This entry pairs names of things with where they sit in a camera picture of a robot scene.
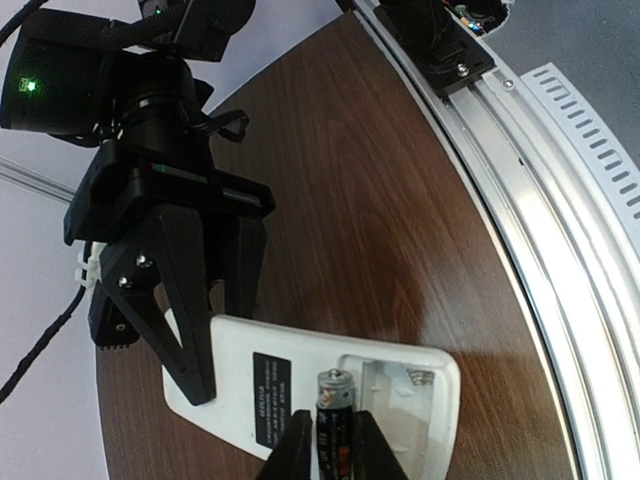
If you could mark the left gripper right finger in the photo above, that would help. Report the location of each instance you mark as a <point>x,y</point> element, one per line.
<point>373,458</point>

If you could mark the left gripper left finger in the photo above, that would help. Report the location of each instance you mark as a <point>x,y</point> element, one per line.
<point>291,457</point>

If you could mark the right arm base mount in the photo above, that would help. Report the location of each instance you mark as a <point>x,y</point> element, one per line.
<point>440,38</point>

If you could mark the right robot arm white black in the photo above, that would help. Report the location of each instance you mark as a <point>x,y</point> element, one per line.
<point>88,80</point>

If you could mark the white remote control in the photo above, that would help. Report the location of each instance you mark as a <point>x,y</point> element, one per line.
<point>265,372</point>

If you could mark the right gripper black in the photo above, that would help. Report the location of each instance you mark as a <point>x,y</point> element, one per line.
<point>156,274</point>

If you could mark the curved aluminium front rail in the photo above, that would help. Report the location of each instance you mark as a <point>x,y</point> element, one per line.
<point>564,197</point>

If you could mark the black AAA battery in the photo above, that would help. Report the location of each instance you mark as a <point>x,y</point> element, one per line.
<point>334,423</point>

